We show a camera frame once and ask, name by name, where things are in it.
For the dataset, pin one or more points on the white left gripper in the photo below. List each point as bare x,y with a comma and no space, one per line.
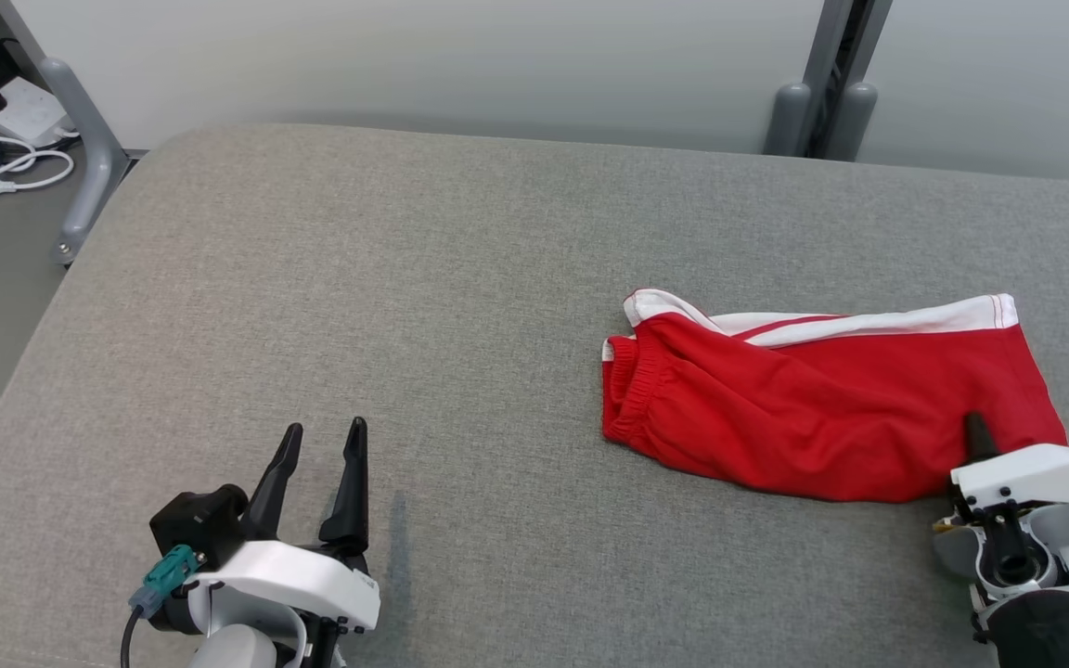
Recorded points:
302,575

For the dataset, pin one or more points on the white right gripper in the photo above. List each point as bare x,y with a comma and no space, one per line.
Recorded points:
1045,478

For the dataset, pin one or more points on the red shorts white stripe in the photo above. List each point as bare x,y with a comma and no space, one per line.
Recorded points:
822,408

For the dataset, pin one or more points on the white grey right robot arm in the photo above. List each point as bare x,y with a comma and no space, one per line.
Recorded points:
1045,631

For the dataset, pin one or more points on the grey partition leg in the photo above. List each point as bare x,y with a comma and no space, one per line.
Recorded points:
94,158

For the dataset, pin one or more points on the large white power strip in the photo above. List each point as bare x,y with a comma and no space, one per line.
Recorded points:
29,111

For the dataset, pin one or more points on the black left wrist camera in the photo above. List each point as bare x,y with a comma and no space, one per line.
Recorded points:
196,520

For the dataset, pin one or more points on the grey rounded post foot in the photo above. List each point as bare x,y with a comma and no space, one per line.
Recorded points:
787,121
852,121

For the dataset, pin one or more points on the grey partition post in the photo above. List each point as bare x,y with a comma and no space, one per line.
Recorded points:
827,37

